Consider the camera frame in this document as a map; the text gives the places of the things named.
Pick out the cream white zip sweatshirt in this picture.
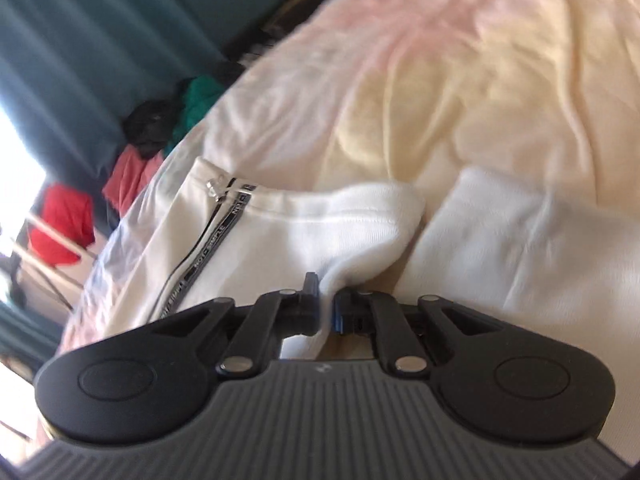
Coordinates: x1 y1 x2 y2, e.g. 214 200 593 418
105 160 639 370

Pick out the pink coral garment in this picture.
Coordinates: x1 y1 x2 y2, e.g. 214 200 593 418
102 145 164 218

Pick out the red garment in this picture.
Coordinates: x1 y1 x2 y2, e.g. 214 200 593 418
28 183 96 266

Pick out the black garment pile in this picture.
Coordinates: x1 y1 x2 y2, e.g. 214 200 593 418
122 100 180 160

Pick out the green garment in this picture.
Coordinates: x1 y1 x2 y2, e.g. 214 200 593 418
164 75 227 157

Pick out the pastel rainbow bed sheet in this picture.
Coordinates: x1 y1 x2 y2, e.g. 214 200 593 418
61 0 639 463

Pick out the teal green curtain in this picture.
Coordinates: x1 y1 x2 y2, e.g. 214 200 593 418
0 0 296 361

